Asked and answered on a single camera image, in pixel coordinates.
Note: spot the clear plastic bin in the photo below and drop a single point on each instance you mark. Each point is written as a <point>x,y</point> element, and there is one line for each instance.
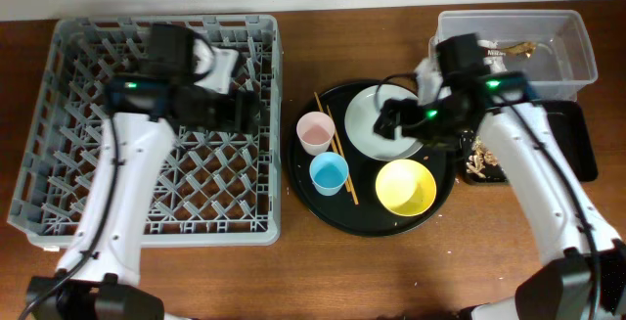
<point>563,62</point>

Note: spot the white tissue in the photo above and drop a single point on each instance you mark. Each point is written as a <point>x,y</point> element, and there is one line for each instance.
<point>496,63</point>

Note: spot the yellow bowl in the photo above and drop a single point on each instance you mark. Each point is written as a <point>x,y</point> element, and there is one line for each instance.
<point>405,188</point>

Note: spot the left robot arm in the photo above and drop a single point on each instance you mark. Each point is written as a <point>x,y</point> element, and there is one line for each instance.
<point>184,81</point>

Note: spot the brown food scraps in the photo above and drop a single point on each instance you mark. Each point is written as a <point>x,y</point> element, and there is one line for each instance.
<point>481,162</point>

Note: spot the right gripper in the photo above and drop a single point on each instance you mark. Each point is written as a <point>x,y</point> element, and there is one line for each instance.
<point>396,115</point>

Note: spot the grey dishwasher rack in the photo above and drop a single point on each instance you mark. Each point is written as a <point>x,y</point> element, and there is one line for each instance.
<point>214,189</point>

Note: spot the blue plastic cup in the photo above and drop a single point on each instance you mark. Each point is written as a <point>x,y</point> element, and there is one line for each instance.
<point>328,172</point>

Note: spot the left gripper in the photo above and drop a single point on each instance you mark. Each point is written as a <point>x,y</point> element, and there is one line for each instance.
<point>228,110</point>

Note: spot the gold snack wrapper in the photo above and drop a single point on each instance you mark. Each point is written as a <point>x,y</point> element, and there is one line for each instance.
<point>526,49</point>

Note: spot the black rectangular tray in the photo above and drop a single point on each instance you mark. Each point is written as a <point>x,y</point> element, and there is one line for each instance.
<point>569,128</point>

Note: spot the round black tray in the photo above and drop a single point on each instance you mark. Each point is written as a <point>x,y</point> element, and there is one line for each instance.
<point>368,218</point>

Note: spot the grey round plate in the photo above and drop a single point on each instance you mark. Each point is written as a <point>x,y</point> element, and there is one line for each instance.
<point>359,120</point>

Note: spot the pink plastic cup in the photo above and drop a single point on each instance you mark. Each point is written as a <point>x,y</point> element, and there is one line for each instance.
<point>315,131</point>

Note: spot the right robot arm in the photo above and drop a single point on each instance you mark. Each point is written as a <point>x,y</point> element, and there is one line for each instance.
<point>582,255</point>

